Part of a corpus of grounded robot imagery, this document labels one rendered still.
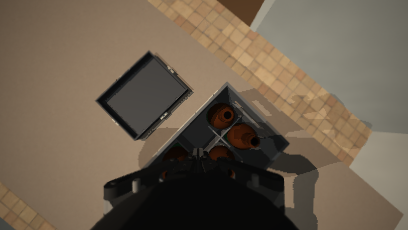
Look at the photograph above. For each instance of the dark grey crate with dividers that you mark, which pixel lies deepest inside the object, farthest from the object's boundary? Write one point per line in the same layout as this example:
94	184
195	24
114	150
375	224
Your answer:
200	134

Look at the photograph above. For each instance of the black rectangular tray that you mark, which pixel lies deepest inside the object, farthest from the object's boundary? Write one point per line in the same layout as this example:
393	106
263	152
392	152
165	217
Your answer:
137	98

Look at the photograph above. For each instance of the brown glass bottle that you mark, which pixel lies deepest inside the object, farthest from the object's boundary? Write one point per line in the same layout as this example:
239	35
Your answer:
220	116
220	149
242	137
176	151

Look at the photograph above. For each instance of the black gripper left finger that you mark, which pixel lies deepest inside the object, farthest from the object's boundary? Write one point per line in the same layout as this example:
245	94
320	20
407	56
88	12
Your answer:
117	190

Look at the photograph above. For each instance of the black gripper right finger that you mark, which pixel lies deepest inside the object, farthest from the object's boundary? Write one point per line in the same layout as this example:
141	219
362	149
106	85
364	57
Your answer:
267	183

